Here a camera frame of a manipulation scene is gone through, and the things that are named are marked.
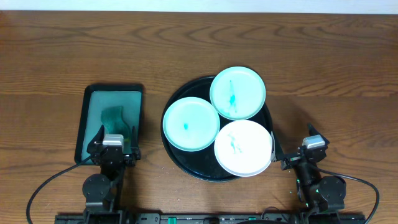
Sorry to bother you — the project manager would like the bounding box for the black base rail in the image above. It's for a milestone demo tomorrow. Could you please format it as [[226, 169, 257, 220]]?
[[54, 213, 366, 224]]

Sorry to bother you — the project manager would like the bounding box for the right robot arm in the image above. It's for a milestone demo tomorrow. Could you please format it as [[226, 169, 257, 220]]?
[[276, 124, 346, 213]]

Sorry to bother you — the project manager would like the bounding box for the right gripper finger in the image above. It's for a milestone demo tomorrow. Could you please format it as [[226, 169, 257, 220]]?
[[308, 123, 330, 145], [271, 131, 284, 162]]

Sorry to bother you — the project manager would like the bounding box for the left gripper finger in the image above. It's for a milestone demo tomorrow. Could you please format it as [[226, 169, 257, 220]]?
[[130, 126, 139, 149], [90, 125, 104, 148]]

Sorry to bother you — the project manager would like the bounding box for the mint plate with stain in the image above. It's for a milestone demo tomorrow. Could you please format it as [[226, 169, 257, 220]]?
[[210, 67, 266, 121]]

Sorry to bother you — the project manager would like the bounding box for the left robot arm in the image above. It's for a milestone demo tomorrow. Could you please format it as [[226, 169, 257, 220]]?
[[82, 126, 141, 223]]

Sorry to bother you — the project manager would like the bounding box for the round black tray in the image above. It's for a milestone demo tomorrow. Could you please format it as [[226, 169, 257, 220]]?
[[161, 76, 276, 182]]

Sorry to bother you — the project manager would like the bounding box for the white plate with stain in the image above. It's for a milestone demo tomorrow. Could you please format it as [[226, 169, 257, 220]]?
[[214, 120, 273, 177]]

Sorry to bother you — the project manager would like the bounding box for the black rectangular sponge tray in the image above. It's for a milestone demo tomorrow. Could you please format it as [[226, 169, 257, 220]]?
[[74, 84, 144, 164]]

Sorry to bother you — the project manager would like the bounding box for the green and yellow sponge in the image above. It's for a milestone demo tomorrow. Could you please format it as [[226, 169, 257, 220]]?
[[101, 106, 131, 143]]

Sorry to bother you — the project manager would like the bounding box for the mint green plate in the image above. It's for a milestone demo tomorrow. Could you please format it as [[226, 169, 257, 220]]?
[[162, 97, 220, 152]]

